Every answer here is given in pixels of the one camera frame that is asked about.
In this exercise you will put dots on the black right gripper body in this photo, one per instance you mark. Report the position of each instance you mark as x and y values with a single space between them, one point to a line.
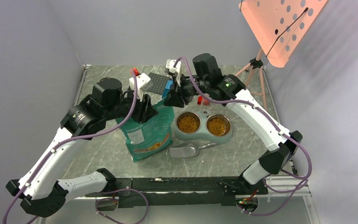
187 89

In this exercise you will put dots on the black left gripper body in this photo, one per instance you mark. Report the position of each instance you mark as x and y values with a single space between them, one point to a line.
139 113

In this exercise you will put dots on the green pet food bag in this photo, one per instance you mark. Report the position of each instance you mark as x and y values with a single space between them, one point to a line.
144 140

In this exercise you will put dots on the metal food scoop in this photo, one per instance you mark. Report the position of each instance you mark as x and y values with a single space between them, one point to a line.
188 149

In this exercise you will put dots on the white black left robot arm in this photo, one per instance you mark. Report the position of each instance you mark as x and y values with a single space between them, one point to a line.
41 190

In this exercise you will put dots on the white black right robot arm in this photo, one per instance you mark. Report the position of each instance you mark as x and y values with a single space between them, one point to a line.
231 92

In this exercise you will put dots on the brown pet food kibble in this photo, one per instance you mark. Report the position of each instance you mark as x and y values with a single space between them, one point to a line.
188 123

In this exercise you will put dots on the teal double pet bowl stand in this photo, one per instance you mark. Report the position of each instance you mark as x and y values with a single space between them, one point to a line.
194 126

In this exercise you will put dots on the blue building block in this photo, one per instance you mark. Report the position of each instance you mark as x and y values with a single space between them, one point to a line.
167 88

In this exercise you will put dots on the steel bowl left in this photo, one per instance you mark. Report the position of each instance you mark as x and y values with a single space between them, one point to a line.
188 123

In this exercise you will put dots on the steel bowl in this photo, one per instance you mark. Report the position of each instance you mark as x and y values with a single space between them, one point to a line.
218 126
188 123

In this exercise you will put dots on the red and grey scraper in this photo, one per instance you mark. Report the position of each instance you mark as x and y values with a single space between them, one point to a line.
202 101

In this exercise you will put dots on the grey building block baseplate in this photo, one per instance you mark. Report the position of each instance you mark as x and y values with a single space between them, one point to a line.
159 83

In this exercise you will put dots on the clear plastic water bottle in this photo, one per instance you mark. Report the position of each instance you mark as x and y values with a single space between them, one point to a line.
207 109

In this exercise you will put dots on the brown kibble right bowl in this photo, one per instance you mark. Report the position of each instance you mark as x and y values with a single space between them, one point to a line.
218 126

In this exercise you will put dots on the steel bowl right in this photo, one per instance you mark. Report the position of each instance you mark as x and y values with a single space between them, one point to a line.
218 126

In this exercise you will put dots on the pink perforated board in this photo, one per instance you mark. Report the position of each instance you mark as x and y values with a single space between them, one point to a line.
280 25

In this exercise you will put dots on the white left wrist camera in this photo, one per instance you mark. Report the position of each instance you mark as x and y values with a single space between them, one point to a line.
142 83

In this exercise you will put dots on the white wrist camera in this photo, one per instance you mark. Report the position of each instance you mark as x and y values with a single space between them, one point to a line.
173 68
142 83

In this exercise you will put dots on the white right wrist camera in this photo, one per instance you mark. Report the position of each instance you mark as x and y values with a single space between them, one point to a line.
173 68

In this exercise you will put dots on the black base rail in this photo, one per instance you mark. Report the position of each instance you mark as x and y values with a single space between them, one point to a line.
166 191

